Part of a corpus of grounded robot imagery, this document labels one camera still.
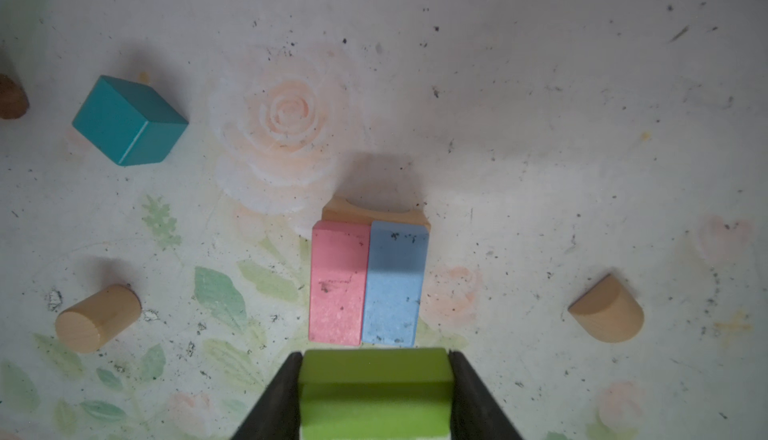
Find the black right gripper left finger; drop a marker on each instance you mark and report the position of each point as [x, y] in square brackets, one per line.
[276, 414]

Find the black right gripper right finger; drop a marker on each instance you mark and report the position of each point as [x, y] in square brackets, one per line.
[475, 414]

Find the green wood block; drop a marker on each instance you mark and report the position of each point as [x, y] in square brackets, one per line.
[375, 394]

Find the pink wood block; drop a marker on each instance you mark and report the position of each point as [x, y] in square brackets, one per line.
[338, 274]

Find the light blue wood block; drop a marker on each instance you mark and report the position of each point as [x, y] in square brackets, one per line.
[396, 269]

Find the natural wood arch block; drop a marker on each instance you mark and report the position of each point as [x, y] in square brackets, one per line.
[339, 209]

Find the teal wood cube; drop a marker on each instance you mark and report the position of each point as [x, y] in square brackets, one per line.
[128, 122]

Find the quarter round wood block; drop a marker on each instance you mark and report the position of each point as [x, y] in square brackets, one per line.
[608, 312]

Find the wood cylinder block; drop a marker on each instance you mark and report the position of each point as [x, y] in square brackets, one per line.
[87, 326]

